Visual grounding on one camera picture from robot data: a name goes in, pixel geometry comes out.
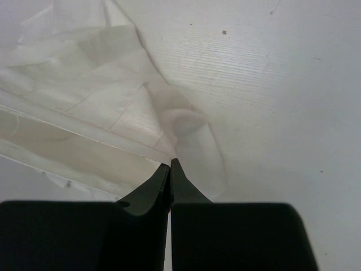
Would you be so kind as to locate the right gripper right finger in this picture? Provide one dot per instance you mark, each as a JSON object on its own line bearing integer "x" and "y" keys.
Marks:
{"x": 234, "y": 236}

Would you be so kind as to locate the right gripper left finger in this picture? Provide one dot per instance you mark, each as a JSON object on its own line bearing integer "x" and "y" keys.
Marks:
{"x": 129, "y": 234}

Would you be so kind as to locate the white skirt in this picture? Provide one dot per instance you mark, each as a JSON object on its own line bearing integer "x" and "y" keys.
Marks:
{"x": 82, "y": 102}

